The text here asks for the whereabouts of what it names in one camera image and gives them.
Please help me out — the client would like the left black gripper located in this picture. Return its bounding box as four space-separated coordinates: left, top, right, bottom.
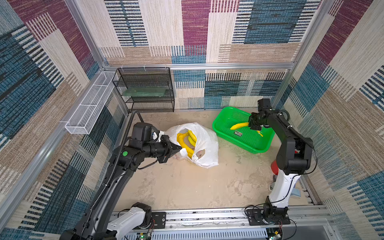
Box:
142 135 183 164

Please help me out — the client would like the single yellow banana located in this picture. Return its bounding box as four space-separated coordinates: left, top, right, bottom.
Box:
230 122 249 130

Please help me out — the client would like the white plastic bag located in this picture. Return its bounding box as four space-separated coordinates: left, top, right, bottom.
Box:
166 123 219 169

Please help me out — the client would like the yellow banana bunch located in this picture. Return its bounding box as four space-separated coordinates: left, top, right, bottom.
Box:
177 130 197 159

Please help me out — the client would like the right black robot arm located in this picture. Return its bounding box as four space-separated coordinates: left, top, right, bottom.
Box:
249 99 315 211

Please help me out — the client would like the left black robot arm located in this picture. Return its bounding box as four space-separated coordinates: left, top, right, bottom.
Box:
60 110 182 240

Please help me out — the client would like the green plastic basket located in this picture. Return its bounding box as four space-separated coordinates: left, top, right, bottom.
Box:
212 107 275 154

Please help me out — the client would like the red pen cup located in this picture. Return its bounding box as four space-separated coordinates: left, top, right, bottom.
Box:
271 161 279 176

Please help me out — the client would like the green board on shelf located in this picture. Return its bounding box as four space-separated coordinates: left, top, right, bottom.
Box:
122 87 167 97

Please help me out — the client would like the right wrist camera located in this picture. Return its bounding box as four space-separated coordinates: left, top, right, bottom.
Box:
258 98 272 112

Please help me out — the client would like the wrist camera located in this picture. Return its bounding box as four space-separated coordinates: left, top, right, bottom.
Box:
150 130 165 144
258 98 272 112

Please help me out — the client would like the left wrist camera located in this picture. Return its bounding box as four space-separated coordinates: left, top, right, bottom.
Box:
150 130 165 144

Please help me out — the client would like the black wire mesh shelf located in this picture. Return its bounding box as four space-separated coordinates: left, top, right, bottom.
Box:
113 67 175 113

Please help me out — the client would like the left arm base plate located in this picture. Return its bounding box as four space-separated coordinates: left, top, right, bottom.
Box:
139 212 167 229

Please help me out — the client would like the white wire mesh tray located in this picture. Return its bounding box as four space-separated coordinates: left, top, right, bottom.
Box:
65 71 115 135

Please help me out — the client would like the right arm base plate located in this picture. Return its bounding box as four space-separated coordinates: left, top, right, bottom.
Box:
245 207 291 226

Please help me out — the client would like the aluminium front rail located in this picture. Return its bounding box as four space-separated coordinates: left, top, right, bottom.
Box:
110 205 334 240

